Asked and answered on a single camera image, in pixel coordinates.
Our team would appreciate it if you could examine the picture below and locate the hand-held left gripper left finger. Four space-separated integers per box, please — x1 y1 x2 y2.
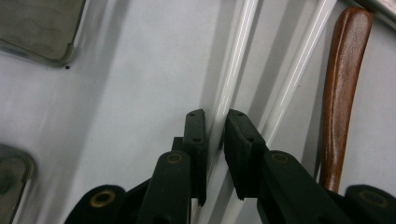
135 108 209 224

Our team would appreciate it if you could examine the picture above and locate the clear grey plastic bin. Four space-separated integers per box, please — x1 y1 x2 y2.
0 0 88 68
0 143 36 224

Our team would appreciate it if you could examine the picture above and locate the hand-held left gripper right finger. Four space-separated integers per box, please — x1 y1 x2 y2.
223 108 353 224

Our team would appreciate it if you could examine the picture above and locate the brown wooden spoon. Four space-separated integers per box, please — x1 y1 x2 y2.
318 7 374 194

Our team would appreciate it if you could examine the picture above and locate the white chopstick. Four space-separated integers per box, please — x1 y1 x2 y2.
218 0 339 224
190 0 260 224

